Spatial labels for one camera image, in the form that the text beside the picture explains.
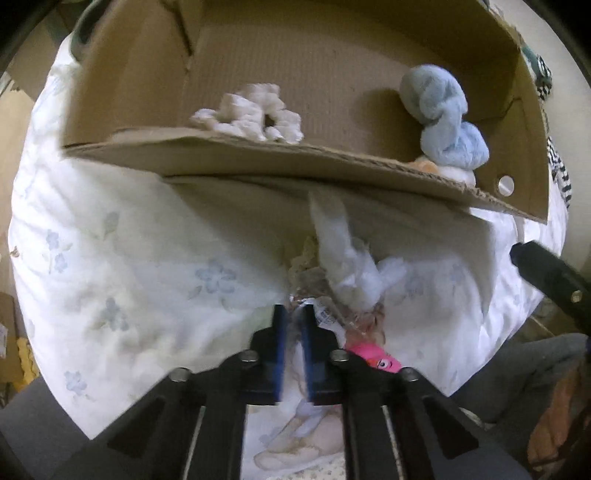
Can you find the white soft cloth strip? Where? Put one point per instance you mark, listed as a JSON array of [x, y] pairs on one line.
[[355, 278]]

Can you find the black white striped fabric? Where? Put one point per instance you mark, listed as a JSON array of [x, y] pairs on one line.
[[543, 81]]

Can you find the white floral duvet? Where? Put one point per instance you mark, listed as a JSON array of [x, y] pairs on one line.
[[122, 276]]

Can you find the clear plastic wrapper with label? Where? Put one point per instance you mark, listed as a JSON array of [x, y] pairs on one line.
[[308, 285]]

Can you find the brown cardboard box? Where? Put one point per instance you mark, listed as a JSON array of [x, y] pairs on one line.
[[151, 64]]

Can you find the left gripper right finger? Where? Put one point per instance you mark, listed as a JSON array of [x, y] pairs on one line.
[[320, 374]]

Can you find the pink rubber duck toy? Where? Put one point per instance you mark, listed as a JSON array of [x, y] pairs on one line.
[[375, 356]]

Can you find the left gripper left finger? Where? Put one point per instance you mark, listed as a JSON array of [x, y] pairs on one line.
[[265, 360]]

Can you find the beige tube-shaped soft object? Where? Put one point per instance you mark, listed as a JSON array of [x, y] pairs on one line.
[[425, 165]]

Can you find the light blue fluffy sock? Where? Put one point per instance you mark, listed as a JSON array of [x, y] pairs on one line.
[[434, 97]]

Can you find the yellow egg tray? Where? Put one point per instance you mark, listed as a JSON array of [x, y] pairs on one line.
[[27, 360]]

